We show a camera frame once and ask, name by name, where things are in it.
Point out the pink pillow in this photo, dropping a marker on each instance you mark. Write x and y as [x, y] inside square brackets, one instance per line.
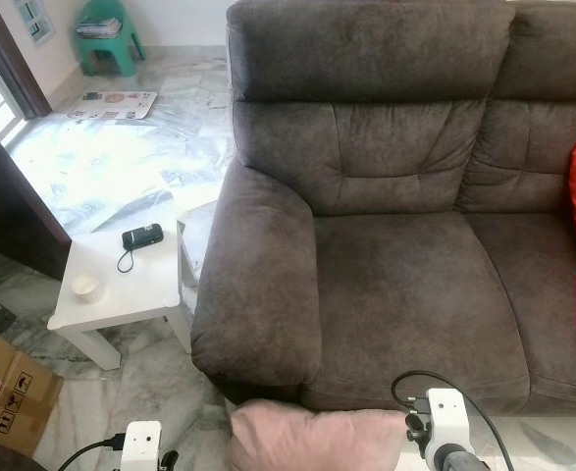
[307, 442]

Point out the brown suede sofa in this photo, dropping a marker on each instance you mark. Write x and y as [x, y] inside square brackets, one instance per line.
[395, 275]

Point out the printed floor mat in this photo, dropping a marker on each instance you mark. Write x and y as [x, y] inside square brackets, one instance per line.
[113, 104]

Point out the white side table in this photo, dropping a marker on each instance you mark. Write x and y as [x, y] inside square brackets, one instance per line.
[135, 289]

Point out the brown cardboard box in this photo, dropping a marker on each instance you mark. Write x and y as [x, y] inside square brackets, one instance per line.
[8, 392]

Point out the dark wooden door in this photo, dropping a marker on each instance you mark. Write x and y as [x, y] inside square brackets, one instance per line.
[13, 206]

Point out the green plastic stool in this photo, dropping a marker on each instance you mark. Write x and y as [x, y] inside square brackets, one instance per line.
[121, 49]

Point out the stack of magazines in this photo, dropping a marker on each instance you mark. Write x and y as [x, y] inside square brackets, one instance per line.
[98, 27]

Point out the small louvred window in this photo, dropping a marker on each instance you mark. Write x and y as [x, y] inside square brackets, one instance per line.
[32, 18]

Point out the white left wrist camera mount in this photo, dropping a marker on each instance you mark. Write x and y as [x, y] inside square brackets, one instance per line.
[140, 446]

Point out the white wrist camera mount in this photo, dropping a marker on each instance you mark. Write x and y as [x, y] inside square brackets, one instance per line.
[140, 446]
[451, 422]

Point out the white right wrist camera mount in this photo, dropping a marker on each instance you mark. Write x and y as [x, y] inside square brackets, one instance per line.
[451, 422]

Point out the dark wooden door frame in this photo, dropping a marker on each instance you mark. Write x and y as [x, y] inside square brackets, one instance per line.
[8, 49]

